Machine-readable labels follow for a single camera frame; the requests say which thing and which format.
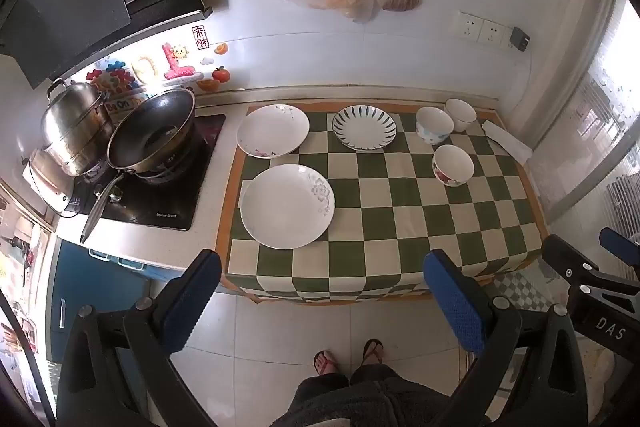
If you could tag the black cooktop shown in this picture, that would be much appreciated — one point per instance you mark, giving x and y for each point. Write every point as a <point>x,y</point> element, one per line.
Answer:
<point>165,192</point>

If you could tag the red stamp wall sticker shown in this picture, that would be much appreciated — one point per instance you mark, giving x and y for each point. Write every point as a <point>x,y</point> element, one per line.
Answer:
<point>200,38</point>

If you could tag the black plug adapter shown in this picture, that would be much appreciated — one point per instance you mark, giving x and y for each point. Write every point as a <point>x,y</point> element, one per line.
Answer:
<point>519,39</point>

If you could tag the striped white plate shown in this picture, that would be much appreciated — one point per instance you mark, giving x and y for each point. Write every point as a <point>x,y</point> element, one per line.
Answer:
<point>365,128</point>

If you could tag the plain white bowl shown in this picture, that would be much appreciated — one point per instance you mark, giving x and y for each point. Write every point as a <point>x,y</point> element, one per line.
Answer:
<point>461,114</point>

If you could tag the white wall socket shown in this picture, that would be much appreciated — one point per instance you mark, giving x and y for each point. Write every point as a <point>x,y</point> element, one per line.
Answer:
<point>492,33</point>
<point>470,27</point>

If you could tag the checkered floor mat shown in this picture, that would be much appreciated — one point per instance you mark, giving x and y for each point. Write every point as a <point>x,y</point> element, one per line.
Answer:
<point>525,289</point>

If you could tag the person's dark fuzzy clothing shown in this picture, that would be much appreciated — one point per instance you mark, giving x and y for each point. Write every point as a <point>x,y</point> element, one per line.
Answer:
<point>370,399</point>

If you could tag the stainless steel steamer pot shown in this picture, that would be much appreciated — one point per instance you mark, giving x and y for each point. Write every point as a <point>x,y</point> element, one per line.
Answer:
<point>75,127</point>

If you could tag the orange fruit wall sticker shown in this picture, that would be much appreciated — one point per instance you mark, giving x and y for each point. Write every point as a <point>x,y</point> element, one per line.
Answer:
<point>221,49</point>

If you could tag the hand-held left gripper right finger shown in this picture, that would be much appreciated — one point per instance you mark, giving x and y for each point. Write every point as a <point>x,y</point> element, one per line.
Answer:
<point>455,302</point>

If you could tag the red floral white bowl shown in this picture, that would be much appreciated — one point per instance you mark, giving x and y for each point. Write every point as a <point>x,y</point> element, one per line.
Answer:
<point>453,167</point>

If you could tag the black wok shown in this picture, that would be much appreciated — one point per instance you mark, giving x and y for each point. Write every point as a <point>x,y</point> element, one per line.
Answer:
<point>152,129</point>

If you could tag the pink number wall sticker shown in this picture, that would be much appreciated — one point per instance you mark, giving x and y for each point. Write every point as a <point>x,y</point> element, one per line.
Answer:
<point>176,62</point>

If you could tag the pink floral white plate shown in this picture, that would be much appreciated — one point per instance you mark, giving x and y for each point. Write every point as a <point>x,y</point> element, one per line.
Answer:
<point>272,129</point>

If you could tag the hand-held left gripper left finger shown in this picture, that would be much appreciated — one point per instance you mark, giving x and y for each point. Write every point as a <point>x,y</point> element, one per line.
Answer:
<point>192,302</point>

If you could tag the blue cabinet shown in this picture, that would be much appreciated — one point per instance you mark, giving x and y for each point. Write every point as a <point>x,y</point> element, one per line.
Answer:
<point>100,287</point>

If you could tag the blue spotted white bowl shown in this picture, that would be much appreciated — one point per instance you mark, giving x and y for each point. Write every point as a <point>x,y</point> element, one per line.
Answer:
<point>434,127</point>

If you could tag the person's right forearm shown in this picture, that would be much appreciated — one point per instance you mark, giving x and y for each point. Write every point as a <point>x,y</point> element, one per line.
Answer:
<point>600,369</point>

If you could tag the colourful letter wall stickers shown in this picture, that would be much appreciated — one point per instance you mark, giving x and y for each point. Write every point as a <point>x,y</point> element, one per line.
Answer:
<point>116,79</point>

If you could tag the white appliance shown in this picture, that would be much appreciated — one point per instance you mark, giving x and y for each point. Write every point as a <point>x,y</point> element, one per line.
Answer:
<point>47,184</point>

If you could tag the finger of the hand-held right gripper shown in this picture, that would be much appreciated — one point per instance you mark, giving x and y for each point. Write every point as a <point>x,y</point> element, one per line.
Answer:
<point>617,243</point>
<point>575,264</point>

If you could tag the person's right foot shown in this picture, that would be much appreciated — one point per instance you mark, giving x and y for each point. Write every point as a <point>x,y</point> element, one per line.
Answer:
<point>372,352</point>

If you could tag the window with metal grille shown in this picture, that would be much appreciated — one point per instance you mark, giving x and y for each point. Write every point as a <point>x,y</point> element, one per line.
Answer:
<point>605,107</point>

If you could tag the grey flower white plate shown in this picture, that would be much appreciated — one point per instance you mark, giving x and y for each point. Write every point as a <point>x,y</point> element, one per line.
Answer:
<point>285,207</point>

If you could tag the red persimmon wall sticker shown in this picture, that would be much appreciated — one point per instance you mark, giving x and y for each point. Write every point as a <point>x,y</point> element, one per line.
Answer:
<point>221,74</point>

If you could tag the person's left foot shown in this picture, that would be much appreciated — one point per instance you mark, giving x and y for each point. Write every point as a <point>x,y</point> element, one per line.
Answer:
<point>326,363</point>

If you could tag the folded white paper towel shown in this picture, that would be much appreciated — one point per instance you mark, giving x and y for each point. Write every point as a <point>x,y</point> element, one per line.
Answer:
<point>507,141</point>

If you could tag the green checkered table mat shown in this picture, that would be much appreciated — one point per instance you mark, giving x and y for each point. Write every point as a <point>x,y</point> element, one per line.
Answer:
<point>390,217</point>

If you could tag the person's foot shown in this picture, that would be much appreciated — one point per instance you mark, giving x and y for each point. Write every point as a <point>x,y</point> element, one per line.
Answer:
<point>372,352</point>
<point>326,363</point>

